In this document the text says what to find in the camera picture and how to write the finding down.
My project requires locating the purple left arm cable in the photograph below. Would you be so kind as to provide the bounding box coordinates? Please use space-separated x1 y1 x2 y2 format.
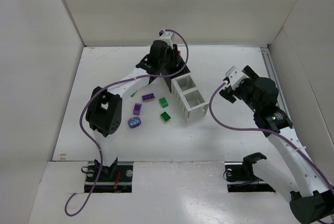
64 28 190 217

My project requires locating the black slotted container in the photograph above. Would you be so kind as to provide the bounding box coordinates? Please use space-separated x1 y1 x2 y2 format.
153 50 190 92

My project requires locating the green 2x2 lego brick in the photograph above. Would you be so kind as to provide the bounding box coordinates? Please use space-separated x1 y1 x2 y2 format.
159 97 169 108

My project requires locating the purple flower lego brick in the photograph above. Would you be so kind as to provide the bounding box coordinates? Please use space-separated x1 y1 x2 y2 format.
127 116 141 129

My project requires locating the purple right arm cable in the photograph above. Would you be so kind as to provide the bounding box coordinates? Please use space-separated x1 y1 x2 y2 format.
208 80 334 224

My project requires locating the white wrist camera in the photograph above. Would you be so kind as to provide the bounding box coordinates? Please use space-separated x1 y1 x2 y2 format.
225 66 247 90
158 30 175 48

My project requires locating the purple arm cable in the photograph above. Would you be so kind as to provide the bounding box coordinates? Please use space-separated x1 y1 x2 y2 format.
208 80 334 224
64 28 190 217

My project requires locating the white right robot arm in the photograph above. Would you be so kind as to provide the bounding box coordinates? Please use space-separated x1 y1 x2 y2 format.
219 66 333 223

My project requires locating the white slotted container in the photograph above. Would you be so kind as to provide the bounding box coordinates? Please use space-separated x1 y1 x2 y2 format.
171 74 209 121

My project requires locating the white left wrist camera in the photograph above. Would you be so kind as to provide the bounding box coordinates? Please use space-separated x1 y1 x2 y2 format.
158 30 175 48

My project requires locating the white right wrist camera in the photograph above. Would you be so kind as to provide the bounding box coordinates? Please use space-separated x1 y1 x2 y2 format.
225 66 247 90

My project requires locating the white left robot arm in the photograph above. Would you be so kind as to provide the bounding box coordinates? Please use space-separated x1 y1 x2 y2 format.
79 38 189 137

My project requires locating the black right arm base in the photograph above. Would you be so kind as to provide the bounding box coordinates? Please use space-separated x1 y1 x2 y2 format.
223 152 275 193

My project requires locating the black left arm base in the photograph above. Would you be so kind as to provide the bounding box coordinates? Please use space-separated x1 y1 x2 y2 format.
81 160 134 193

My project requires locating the purple 2x4 lego brick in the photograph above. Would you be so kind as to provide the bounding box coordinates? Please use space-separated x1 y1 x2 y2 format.
141 93 155 102

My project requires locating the aluminium rail right side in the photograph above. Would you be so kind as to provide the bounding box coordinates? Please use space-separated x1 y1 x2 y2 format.
260 46 291 117

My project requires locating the purple curved lego brick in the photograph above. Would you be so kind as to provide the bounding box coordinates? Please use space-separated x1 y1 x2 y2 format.
133 103 142 115

